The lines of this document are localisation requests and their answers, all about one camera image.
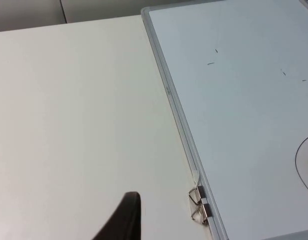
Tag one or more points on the metal hanging clip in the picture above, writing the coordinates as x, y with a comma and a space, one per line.
202, 212
197, 194

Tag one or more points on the grey-framed whiteboard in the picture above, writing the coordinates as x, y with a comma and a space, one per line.
238, 112

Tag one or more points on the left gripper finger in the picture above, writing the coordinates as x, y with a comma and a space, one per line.
126, 220

